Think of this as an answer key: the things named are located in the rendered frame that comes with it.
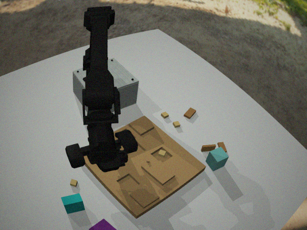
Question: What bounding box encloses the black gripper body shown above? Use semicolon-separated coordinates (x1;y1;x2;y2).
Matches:
65;130;138;168

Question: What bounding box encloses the tan square puzzle board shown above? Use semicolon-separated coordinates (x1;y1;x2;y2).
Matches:
84;116;206;219

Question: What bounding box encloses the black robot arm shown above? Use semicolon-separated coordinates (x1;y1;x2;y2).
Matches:
82;6;128;173

